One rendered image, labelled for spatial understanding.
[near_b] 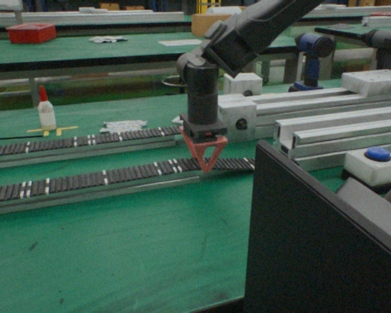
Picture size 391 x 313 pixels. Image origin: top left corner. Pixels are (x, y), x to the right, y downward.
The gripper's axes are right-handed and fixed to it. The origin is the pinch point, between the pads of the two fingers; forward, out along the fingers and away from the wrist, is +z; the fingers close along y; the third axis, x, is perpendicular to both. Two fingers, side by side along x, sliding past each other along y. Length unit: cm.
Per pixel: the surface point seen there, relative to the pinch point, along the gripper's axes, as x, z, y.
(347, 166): -26.6, 0.1, -10.6
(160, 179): 9.2, 1.1, -2.0
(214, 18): -81, -9, 205
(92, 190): 21.8, 1.5, -1.8
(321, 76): -203, 49, 228
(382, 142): -39.8, -1.2, -5.4
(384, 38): -73, -16, 34
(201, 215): 4.7, 3.2, -13.0
